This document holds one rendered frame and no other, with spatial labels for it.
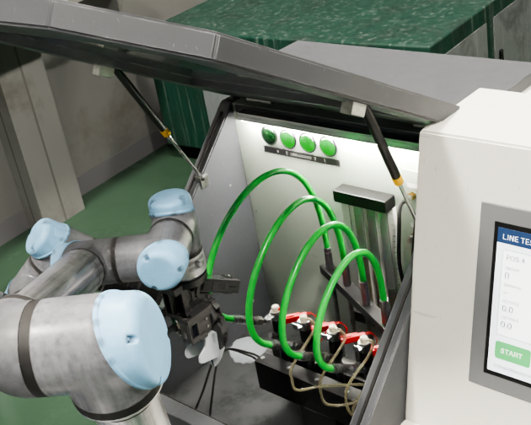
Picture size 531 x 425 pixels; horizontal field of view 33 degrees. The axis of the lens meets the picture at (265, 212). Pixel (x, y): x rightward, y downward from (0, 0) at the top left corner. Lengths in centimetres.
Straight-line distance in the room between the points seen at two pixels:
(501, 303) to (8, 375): 90
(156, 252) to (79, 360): 39
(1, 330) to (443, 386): 96
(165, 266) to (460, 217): 55
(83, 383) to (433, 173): 83
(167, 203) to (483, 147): 55
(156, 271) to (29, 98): 365
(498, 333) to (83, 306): 85
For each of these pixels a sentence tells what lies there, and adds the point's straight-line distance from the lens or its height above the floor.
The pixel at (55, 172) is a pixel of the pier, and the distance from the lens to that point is 516.
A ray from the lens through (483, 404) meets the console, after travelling 174.
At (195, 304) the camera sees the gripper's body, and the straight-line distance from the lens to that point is 159.
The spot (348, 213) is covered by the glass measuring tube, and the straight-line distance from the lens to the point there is 207.
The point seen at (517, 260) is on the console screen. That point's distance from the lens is 160.
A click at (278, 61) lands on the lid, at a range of 128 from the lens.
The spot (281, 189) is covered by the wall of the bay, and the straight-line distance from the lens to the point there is 222.
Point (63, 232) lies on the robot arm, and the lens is 164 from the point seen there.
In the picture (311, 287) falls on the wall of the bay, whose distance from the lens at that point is 233.
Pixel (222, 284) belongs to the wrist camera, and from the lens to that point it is 162.
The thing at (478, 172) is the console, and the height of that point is 149.
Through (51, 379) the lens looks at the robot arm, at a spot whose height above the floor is 161.
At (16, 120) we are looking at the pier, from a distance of 495.
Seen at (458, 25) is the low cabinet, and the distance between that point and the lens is 463.
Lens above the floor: 220
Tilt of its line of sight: 27 degrees down
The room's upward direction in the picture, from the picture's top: 10 degrees counter-clockwise
